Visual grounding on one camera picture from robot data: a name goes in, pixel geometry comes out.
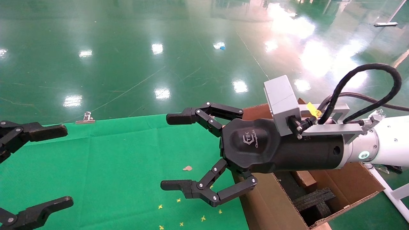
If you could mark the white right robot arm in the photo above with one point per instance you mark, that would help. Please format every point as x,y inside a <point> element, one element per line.
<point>389,140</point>

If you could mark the black foam insert block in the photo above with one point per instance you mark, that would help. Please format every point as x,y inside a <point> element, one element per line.
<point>313,201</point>

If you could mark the large open cardboard carton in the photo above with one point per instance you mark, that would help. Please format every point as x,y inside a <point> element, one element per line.
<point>271,204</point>

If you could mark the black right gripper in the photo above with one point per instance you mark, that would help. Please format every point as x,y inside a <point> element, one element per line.
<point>255,150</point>

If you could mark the beige strip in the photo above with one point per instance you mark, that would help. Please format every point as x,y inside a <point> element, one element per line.
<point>401,59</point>

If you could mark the grey metal camera bracket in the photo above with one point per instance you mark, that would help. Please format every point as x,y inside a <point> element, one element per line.
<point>329,129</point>

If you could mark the white table leg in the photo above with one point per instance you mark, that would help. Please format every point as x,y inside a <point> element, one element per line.
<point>401,191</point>

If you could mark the small cardboard scrap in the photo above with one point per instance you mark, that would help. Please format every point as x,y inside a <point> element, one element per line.
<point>187,168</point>

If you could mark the small cardboard box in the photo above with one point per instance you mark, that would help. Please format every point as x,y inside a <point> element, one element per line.
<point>305,179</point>

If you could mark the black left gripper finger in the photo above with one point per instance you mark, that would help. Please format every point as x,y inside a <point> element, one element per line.
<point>48,131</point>
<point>41,210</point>

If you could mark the black grid tray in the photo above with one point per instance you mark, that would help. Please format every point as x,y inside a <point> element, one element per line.
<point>394,169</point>

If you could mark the silver binder clip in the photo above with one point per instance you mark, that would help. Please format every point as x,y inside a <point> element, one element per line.
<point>86,118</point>

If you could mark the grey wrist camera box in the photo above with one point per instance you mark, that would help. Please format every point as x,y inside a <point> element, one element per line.
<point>281,102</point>

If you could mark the short white bar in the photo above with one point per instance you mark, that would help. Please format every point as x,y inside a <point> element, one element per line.
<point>386,24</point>

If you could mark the green tablecloth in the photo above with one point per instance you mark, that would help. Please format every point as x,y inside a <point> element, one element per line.
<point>111,159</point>

